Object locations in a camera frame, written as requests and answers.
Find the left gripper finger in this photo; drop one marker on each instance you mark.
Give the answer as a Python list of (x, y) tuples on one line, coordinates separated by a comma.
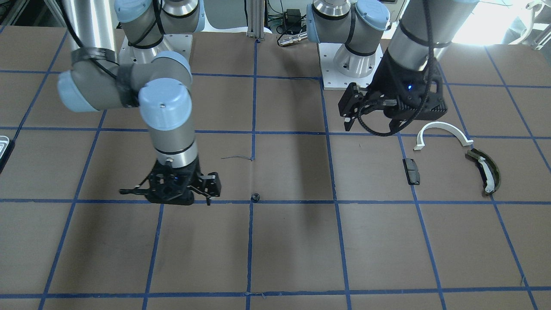
[(350, 104)]

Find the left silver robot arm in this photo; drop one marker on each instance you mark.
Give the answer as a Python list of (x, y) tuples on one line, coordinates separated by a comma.
[(425, 30)]

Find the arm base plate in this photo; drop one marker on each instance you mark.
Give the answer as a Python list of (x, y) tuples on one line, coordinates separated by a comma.
[(335, 80), (178, 43)]

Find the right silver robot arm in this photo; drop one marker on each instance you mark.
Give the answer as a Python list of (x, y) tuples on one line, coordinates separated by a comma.
[(159, 89)]

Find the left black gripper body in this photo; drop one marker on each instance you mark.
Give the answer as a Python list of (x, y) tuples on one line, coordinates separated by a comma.
[(392, 82)]

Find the small black bearing gear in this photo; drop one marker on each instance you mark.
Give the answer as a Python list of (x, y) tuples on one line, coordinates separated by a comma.
[(255, 198)]

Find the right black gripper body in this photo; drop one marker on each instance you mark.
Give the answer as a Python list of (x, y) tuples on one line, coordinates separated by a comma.
[(212, 181)]

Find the dark green brake shoe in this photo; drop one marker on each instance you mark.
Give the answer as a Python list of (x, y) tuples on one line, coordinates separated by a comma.
[(488, 168)]

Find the aluminium frame post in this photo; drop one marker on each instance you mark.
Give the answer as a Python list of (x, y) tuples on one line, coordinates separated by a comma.
[(256, 17)]

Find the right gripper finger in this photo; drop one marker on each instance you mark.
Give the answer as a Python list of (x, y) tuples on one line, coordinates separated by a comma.
[(209, 186)]

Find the white curved plastic part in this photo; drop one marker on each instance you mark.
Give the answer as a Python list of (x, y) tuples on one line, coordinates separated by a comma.
[(455, 131)]

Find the small black brake pad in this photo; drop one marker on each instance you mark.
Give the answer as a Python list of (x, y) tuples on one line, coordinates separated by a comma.
[(411, 170)]

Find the silver metal tray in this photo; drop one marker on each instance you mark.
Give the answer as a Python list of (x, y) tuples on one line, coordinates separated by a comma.
[(4, 146)]

